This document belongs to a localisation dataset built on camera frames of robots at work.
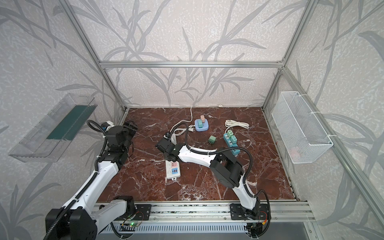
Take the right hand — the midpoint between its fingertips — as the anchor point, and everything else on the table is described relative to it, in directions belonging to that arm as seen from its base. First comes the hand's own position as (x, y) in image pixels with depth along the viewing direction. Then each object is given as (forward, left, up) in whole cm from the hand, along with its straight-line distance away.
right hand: (171, 145), depth 90 cm
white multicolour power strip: (-14, -2, -4) cm, 14 cm away
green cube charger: (+9, -37, -1) cm, 38 cm away
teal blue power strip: (+6, -37, -6) cm, 38 cm away
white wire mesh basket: (-13, -61, +27) cm, 68 cm away
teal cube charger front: (+5, -39, -1) cm, 39 cm away
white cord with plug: (+17, -10, -5) cm, 20 cm away
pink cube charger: (+22, -20, -1) cm, 30 cm away
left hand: (+6, +18, +19) cm, 27 cm away
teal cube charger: (+18, -18, -1) cm, 25 cm away
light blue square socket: (+18, -21, -5) cm, 28 cm away
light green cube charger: (+8, -26, -6) cm, 27 cm away
